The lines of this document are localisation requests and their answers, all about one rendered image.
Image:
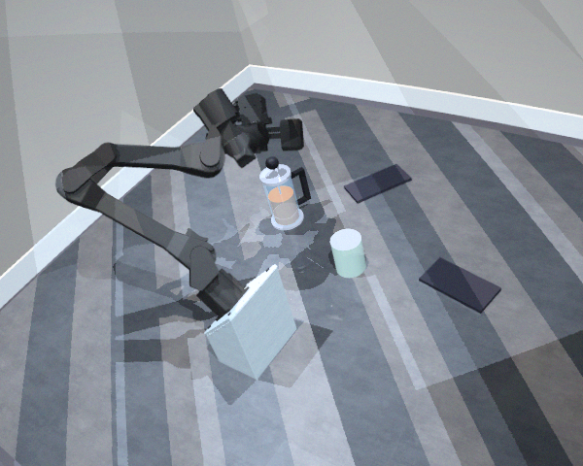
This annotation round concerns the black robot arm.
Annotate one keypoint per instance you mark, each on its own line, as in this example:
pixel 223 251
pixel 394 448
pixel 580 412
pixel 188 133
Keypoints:
pixel 79 185

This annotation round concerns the glass coffee plunger press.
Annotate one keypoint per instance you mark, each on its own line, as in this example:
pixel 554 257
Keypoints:
pixel 280 194

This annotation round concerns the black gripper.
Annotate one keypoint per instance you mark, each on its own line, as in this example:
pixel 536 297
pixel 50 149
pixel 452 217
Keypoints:
pixel 291 135

